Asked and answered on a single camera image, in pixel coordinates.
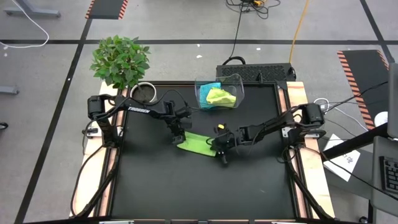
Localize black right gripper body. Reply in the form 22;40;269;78
213;123;239;165

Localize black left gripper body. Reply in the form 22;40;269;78
170;118;193;146

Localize green microfiber towel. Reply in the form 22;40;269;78
176;131;218;157

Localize teal microfiber towel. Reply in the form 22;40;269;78
198;82;222;111

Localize lime yellow microfiber towel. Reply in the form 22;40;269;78
205;86;237;109

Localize white plant pot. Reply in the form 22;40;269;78
129;81;159;105

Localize clear plastic bin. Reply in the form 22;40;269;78
194;73;246;111

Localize light wooden table side board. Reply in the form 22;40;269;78
276;81;336;218
68;81;129;218

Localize white paper sheet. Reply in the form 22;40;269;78
323;133;361;183

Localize black diagonal desk beam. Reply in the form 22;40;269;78
322;123;389;161

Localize black orange-striped floor mat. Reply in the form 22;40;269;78
337;49;391;131
85;0;129;21

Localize white round cup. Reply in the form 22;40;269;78
374;111;389;128

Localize grey desk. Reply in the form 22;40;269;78
369;135;398;217

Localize black computer keyboard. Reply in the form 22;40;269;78
379;155;398;195

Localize grey monitor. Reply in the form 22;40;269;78
387;62;398;139

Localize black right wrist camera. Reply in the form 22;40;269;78
226;130;241;146

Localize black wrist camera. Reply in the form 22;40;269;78
176;106;193;119
226;130;241;146

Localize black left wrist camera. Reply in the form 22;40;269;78
176;106;193;119

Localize black left camera cable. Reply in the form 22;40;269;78
149;89;201;111

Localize black right arm cable harness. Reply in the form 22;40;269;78
284;147;335;220

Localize black arm cable harness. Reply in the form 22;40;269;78
284;147;335;220
70;144;122;218

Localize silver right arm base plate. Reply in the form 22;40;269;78
281;126;326;139

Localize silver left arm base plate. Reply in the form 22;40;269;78
82;126;125;138

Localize black left arm cable harness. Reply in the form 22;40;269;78
70;144;122;218

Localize white coiled cable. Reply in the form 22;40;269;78
312;98;369;131

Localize black hanging cable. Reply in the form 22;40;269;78
222;4;247;66

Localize thin black cable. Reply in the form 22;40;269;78
322;152;398;202
323;80;389;113

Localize tangled black floor cables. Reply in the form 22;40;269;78
226;0;281;20

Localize yellow hanging cable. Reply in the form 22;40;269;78
288;0;310;65

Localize white floor cable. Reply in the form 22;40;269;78
0;0;50;50

